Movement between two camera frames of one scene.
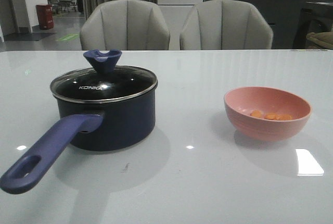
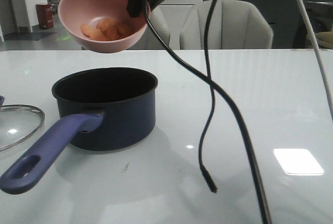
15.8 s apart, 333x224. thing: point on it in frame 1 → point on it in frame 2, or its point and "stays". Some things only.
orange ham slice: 270,115 → 107,25
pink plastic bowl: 266,113 → 98,17
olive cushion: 321,40 stays
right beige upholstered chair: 223,24 stays
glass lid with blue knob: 103,82 → 17,123
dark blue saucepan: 110,126 stays
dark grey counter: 282,6 stays
